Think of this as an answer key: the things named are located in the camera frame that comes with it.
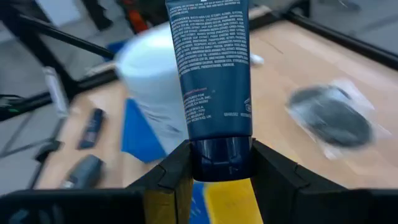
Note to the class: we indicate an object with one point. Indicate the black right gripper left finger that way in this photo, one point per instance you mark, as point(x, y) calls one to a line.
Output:
point(174, 174)

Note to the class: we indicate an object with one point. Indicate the white wipes canister yellow label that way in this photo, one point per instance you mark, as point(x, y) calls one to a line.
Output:
point(149, 68)

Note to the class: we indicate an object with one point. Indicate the large navy blue tube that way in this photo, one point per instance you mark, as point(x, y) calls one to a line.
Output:
point(214, 93)

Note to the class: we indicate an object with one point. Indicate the black aluminium table frame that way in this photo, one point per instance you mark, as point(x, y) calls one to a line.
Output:
point(342, 39)

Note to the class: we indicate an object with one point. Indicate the gray body wash bottle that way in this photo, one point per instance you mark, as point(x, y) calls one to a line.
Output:
point(85, 172)

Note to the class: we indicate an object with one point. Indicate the yellow plastic slotted basket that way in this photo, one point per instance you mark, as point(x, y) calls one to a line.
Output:
point(230, 205)

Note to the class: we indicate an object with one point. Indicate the small navy blue tube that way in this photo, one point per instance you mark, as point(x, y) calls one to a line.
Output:
point(92, 129)

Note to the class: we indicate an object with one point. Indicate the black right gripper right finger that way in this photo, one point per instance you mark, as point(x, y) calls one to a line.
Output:
point(280, 193)

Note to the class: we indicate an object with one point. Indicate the silver aluminium bracket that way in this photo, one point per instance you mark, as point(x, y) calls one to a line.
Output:
point(56, 91)

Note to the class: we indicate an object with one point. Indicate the bagged black round brush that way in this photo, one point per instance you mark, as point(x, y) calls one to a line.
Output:
point(335, 121)

